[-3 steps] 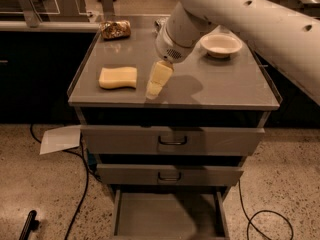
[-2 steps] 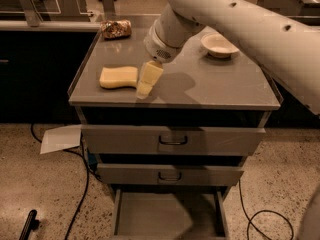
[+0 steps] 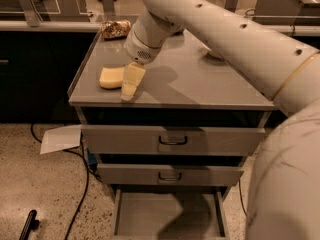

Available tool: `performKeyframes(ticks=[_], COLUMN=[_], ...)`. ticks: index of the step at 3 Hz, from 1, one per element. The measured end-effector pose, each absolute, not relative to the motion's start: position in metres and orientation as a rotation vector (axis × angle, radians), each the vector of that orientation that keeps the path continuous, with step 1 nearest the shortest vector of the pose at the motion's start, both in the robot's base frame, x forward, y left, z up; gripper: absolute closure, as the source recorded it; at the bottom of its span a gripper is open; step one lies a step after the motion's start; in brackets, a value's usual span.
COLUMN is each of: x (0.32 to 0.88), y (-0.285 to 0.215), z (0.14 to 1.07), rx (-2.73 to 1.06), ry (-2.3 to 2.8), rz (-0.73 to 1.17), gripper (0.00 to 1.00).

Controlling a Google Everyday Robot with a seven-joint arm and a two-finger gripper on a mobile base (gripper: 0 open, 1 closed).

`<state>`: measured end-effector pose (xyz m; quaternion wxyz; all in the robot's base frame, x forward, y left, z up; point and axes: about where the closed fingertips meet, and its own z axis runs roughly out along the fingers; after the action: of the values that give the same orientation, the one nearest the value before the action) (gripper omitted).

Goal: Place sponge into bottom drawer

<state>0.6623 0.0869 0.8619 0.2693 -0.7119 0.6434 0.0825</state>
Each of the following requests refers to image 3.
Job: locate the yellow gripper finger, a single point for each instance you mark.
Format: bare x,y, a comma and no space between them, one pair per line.
133,75

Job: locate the yellow sponge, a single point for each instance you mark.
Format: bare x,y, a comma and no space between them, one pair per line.
111,78

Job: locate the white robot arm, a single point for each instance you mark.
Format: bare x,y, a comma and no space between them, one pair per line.
284,192

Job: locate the top drawer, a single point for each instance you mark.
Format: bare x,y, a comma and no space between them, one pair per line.
159,140

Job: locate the grey drawer cabinet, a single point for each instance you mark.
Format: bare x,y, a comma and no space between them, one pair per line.
183,87

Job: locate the middle drawer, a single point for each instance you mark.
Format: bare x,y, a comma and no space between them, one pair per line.
139,174

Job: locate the open bottom drawer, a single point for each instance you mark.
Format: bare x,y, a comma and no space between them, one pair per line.
182,215

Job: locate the white bowl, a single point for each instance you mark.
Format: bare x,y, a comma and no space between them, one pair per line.
215,55

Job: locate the white paper sheet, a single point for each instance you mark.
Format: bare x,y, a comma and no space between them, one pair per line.
61,138

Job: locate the left grey post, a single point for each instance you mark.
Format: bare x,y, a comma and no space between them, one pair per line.
30,13

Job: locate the black handle object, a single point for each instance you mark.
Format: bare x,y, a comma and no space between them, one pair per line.
31,224

